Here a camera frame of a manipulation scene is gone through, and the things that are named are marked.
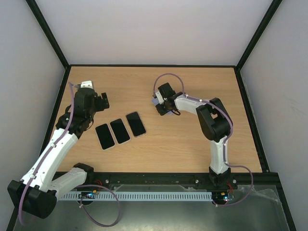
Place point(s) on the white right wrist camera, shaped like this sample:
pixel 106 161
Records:
pixel 158 99

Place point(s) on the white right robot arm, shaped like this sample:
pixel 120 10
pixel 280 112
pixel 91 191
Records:
pixel 215 123

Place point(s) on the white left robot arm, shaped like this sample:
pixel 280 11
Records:
pixel 37 192

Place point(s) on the black phone purple edge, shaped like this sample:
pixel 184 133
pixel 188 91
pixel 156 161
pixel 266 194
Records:
pixel 104 136

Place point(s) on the clear magsafe phone case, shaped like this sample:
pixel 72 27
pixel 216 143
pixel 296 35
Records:
pixel 144 132

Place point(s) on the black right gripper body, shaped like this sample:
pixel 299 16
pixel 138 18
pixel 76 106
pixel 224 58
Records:
pixel 162 109

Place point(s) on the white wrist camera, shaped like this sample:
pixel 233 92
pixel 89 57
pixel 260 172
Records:
pixel 87 84
pixel 158 99

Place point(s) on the lilac phone case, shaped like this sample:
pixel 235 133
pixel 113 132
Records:
pixel 154 103

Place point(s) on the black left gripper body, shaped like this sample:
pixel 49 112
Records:
pixel 100 107

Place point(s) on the light blue cable duct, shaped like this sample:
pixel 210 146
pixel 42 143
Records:
pixel 139 196

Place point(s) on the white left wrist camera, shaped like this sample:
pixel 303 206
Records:
pixel 87 84

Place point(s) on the black enclosure frame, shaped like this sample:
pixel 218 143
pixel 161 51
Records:
pixel 264 178

